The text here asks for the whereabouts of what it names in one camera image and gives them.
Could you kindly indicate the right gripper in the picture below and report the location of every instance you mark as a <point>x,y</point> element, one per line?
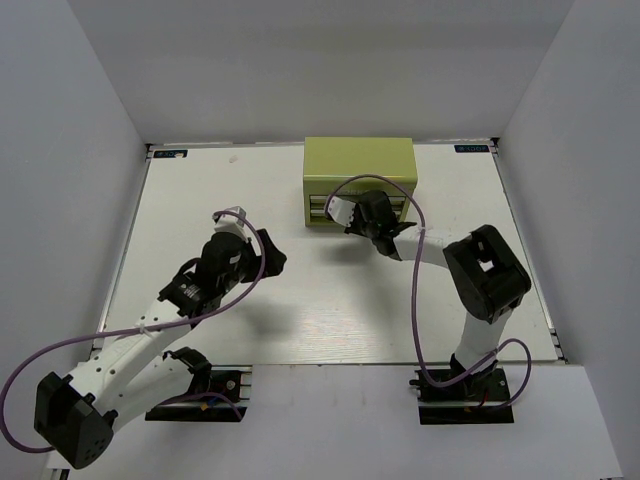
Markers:
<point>355,225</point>

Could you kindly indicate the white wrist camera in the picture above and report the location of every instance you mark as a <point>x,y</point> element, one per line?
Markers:
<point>341,211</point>
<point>230,221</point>

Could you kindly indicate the green metal tool chest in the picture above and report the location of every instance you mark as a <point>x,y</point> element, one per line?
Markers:
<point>350,166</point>

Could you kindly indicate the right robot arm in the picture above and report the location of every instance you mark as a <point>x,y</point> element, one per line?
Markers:
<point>488,277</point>

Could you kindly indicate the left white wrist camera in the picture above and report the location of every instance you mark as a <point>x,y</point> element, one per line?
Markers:
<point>230,221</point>

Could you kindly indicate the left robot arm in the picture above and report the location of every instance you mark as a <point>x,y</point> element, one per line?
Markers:
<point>79,413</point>

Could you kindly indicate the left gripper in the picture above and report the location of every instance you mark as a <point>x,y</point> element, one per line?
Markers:
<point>274,258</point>

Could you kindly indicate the blue table sticker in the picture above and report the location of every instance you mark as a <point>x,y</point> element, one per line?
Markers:
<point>170,154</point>
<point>471,148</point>

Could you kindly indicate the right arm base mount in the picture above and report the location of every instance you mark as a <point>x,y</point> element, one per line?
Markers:
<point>476,400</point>

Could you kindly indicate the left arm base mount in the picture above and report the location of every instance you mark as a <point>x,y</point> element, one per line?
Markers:
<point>213,395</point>

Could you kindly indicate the right blue table sticker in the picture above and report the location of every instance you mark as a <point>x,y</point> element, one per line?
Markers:
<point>471,148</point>

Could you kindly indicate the left blue table sticker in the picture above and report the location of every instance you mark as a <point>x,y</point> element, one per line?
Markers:
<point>170,154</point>

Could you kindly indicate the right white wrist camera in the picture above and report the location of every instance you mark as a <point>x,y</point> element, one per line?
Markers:
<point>341,211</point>

